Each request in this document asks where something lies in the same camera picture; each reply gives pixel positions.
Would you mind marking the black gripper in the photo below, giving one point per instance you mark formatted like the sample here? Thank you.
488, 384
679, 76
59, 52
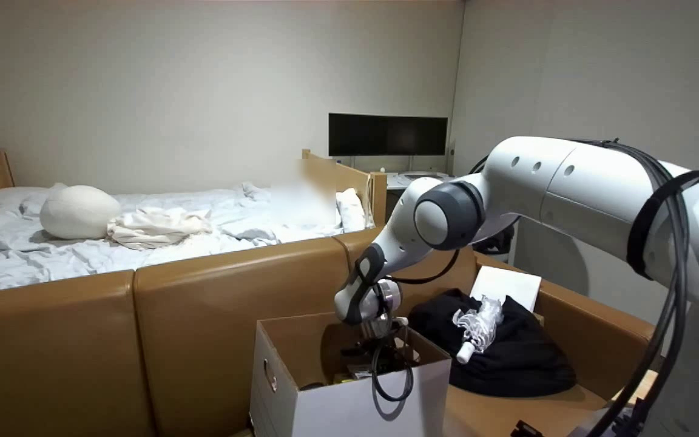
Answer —
374, 344

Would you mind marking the umbrella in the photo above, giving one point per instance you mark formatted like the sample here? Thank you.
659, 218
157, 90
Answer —
479, 325

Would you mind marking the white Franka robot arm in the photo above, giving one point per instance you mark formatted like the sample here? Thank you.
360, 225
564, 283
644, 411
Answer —
600, 196

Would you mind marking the white cardboard box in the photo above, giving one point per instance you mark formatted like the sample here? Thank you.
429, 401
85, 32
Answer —
366, 415

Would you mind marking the white paper sheet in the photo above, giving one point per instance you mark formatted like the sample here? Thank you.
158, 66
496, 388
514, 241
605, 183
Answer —
508, 283

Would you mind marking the black cloth pile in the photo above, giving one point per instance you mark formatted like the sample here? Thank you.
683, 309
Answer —
528, 361

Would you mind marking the white desk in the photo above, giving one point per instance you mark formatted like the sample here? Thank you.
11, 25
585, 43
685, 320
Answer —
403, 180

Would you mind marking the grey rounded chair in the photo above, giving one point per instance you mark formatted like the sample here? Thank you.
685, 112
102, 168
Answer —
556, 263

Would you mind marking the black computer monitor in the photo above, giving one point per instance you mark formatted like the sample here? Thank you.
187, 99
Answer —
388, 134

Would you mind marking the cream crumpled cloth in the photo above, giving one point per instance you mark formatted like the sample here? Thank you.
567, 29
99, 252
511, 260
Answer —
157, 230

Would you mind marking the tan leather sofa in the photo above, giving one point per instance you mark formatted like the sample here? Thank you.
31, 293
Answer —
59, 355

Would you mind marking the round white pillow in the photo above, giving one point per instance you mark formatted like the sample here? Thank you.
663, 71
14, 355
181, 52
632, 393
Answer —
78, 212

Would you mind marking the flat white pillow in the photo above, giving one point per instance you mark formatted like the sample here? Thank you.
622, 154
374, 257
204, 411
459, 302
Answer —
5, 197

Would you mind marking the wooden bed frame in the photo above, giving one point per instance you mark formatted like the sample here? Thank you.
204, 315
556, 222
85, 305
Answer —
322, 173

